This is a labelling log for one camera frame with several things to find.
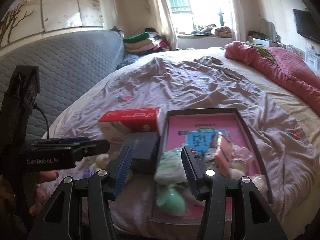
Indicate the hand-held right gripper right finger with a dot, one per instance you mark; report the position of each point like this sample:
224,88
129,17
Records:
190,172

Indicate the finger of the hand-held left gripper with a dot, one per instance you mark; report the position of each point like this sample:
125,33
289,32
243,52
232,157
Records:
92,148
75,140

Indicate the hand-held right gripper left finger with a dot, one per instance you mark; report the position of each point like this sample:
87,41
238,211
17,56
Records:
123,172

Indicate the white green tissue pack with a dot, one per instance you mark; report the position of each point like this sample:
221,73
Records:
172,170

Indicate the mint green puff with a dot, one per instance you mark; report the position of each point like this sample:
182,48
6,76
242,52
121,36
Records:
172,200

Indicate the peach tissue pack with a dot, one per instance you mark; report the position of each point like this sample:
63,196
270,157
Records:
225,152

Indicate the white plush bunny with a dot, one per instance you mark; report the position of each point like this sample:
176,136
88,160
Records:
240,170

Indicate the person's left hand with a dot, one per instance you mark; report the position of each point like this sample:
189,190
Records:
41,195

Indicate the cream plush toy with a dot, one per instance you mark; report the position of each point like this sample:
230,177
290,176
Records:
101,161

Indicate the lilac cloth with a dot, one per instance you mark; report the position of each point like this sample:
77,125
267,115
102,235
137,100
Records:
87,173

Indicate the dark blue box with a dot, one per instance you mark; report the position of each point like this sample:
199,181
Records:
142,150

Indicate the pink blue book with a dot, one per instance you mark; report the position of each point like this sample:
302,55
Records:
180,130

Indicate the red white tissue box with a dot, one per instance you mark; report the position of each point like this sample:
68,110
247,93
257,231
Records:
130,116

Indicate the clear plastic bag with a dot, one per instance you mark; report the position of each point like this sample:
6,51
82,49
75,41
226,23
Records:
258,185

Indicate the grey quilted headboard cover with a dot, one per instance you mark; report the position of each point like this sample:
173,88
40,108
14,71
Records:
75,62

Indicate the dark patterned pillow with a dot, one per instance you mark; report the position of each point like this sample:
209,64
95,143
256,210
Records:
128,60

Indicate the stack of folded clothes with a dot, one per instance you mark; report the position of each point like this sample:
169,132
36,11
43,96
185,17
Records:
140,42

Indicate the white window bench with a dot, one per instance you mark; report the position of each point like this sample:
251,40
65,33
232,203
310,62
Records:
200,42

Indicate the crumpled blanket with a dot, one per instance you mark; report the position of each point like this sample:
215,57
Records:
220,31

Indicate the pink quilted comforter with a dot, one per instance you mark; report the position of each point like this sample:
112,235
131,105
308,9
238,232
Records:
287,65

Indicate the cream curtain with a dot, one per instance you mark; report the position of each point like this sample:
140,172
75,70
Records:
237,10
160,10

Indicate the oval vanity mirror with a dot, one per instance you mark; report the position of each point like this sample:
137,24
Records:
268,30

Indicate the white drawer cabinet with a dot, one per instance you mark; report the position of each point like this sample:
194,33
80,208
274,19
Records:
312,57

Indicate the window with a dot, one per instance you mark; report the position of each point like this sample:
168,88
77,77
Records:
200,2

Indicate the black television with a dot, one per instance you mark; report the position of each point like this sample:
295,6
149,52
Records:
306,23

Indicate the tree wall painting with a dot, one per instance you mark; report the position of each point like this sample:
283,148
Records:
50,5

